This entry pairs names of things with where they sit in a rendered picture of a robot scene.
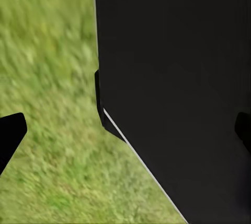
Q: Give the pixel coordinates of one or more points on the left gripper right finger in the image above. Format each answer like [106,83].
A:
[243,129]

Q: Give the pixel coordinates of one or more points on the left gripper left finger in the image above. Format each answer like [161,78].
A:
[12,130]

